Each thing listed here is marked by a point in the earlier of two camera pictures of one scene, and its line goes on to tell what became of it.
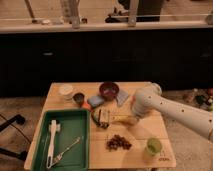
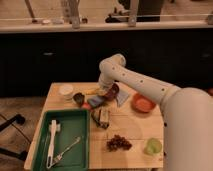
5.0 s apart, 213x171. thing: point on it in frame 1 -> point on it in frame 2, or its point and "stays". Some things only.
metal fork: (75, 141) stays
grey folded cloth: (121, 97) stays
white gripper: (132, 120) -> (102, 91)
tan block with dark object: (101, 117) stays
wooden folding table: (118, 137) stays
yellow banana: (125, 118) -> (92, 91)
